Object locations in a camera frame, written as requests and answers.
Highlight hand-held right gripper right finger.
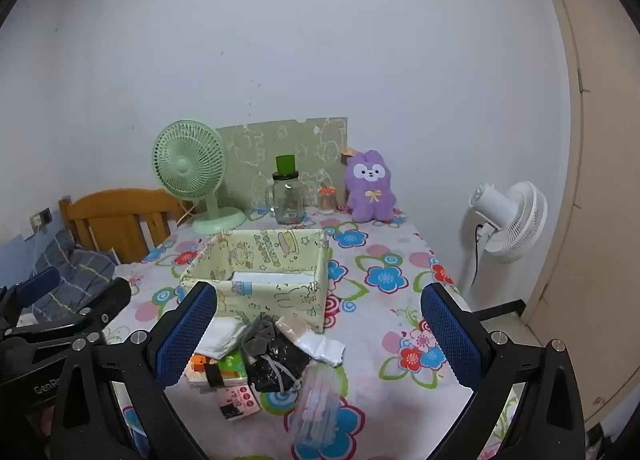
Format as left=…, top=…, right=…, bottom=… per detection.
left=420, top=282, right=588, bottom=460

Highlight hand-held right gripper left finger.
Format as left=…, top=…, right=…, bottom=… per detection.
left=50, top=282, right=218, bottom=460

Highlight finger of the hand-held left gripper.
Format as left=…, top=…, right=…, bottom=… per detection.
left=10, top=278, right=132, bottom=342
left=0, top=267, right=61, bottom=315

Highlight white cloth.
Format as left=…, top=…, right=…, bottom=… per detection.
left=195, top=317, right=251, bottom=358

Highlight orange and white packet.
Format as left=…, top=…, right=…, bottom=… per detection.
left=187, top=355, right=221, bottom=386

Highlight grey felt piece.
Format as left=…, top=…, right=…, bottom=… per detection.
left=241, top=316, right=278, bottom=358

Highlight pink dotted packet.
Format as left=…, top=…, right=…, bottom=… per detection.
left=218, top=385, right=262, bottom=422

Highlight black mesh bag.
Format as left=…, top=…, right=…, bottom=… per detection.
left=247, top=335, right=311, bottom=393

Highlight yellow printed fabric storage box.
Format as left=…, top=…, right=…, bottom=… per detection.
left=180, top=228, right=329, bottom=335

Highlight beige sponge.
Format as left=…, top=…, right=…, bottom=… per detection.
left=275, top=315, right=347, bottom=367

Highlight clear plastic packet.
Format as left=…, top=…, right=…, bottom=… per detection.
left=291, top=365, right=341, bottom=446

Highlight plaid pillow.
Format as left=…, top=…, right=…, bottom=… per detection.
left=0, top=229, right=118, bottom=325

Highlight white standing fan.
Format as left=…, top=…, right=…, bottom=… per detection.
left=457, top=181, right=548, bottom=295

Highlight green desk fan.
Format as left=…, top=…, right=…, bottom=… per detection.
left=152, top=120, right=247, bottom=235

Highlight purple plush bunny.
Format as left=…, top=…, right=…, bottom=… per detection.
left=340, top=146, right=398, bottom=223

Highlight glass jar mug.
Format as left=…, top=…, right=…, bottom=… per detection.
left=265, top=172, right=304, bottom=225

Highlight green plastic cup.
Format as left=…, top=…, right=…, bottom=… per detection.
left=275, top=155, right=299, bottom=181

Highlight green printed board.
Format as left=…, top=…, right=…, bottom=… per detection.
left=216, top=116, right=349, bottom=211

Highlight beige wooden door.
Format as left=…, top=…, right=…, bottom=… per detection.
left=530, top=0, right=640, bottom=441

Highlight white charger cable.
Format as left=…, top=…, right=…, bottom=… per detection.
left=31, top=227, right=43, bottom=287

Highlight black power cable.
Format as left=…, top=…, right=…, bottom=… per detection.
left=472, top=224, right=490, bottom=287

